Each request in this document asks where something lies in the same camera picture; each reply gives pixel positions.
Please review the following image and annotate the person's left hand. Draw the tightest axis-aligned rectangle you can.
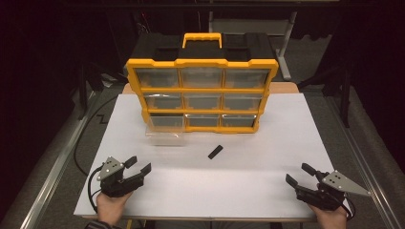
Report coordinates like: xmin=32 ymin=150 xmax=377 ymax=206
xmin=96 ymin=191 xmax=133 ymax=223

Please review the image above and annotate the clear plastic drawer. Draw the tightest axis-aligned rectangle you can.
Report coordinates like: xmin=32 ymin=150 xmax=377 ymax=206
xmin=145 ymin=114 xmax=187 ymax=147

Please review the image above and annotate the yellow and black organizer cabinet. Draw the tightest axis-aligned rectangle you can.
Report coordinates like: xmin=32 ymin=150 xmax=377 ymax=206
xmin=125 ymin=32 xmax=280 ymax=135

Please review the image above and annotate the dark metal stand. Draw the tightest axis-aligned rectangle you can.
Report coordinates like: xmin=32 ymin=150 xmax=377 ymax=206
xmin=297 ymin=61 xmax=352 ymax=129
xmin=76 ymin=61 xmax=129 ymax=121

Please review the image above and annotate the grey metal stand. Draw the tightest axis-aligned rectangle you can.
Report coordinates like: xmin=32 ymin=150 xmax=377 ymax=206
xmin=208 ymin=10 xmax=299 ymax=81

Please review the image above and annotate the small black block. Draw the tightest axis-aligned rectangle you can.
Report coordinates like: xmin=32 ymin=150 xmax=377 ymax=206
xmin=207 ymin=144 xmax=224 ymax=160

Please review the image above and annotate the set of closed organizer drawers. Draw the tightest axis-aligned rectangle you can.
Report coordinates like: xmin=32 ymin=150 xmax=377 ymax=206
xmin=135 ymin=67 xmax=271 ymax=128

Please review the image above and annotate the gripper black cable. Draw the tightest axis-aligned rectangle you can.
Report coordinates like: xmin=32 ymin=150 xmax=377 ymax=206
xmin=87 ymin=164 xmax=105 ymax=214
xmin=340 ymin=196 xmax=356 ymax=221

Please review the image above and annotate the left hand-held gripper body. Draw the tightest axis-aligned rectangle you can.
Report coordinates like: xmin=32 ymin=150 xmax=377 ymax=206
xmin=96 ymin=156 xmax=146 ymax=198

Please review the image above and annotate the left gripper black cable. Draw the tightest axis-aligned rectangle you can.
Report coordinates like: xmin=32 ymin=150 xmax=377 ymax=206
xmin=87 ymin=164 xmax=105 ymax=214

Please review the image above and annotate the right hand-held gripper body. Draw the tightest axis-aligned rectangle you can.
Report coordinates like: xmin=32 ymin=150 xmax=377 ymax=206
xmin=294 ymin=170 xmax=372 ymax=212

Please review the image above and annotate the white table sheet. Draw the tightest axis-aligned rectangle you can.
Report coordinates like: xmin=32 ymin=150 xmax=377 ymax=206
xmin=74 ymin=92 xmax=352 ymax=222

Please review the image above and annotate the aluminium floor rail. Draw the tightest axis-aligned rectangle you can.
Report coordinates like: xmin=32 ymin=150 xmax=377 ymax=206
xmin=324 ymin=94 xmax=405 ymax=229
xmin=18 ymin=92 xmax=97 ymax=229

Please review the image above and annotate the person's right hand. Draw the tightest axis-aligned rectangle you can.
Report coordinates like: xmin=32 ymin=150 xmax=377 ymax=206
xmin=308 ymin=204 xmax=348 ymax=229

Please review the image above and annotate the black floor cable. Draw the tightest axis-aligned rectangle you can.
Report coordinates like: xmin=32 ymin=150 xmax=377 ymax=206
xmin=74 ymin=94 xmax=119 ymax=177

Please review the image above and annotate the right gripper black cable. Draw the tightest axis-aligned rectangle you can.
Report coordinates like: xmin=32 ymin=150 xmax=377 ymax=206
xmin=340 ymin=196 xmax=356 ymax=221

